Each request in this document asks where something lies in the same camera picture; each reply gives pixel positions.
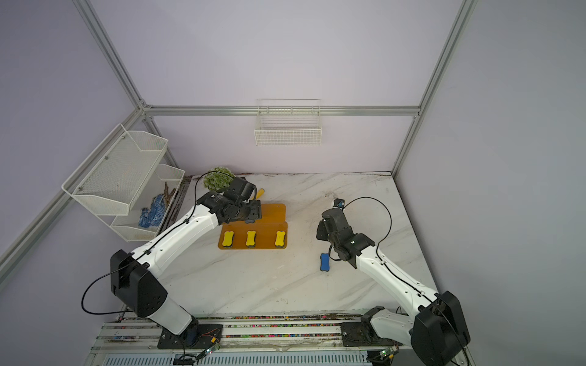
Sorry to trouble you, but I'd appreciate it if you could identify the blue eraser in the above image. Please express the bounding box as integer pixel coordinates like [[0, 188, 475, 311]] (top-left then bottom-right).
[[320, 253, 331, 272]]

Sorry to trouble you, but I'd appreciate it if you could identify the yellow eraser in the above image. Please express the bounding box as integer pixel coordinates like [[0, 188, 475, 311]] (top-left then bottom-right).
[[245, 231, 256, 248], [274, 230, 286, 248], [221, 231, 234, 248]]

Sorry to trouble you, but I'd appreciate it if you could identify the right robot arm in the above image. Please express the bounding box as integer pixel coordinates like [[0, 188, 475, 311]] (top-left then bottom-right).
[[316, 207, 473, 365]]

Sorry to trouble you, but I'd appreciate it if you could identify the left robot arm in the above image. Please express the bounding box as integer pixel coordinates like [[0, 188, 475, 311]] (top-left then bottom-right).
[[110, 177, 262, 343]]

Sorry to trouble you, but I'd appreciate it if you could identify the orange wooden two-tier shelf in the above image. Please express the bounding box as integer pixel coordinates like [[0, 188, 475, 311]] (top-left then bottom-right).
[[218, 204, 288, 250]]

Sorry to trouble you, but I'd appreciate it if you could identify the green succulent in white pot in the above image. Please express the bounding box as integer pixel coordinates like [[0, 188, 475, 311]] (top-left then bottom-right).
[[204, 166, 235, 193]]

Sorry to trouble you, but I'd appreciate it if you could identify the blue crumpled item in bin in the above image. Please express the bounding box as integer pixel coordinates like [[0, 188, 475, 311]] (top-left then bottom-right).
[[138, 194, 166, 229]]

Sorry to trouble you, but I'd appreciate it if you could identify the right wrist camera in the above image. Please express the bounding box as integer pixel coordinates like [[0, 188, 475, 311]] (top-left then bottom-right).
[[334, 198, 346, 210]]

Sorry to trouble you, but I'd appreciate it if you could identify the white wire wall basket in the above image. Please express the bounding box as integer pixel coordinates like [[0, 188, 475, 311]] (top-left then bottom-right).
[[254, 99, 323, 146]]

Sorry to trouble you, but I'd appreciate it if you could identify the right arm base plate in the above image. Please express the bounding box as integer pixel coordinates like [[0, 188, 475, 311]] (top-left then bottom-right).
[[340, 322, 395, 347]]

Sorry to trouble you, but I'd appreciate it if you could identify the white mesh lower wall bin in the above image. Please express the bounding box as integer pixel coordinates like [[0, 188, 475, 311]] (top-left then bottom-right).
[[109, 164, 185, 242]]

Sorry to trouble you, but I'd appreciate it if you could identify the white mesh wall bin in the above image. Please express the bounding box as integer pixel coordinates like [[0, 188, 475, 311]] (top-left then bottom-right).
[[62, 124, 168, 216], [109, 164, 185, 242]]

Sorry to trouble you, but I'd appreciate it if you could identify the aluminium rail base frame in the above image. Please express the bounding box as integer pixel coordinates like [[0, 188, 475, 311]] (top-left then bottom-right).
[[85, 314, 421, 365]]

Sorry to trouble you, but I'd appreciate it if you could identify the white mesh upper wall bin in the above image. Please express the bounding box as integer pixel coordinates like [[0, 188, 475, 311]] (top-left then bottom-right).
[[62, 124, 168, 216]]

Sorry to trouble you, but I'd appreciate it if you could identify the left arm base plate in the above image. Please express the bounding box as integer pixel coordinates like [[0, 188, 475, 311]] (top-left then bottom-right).
[[157, 323, 224, 350]]

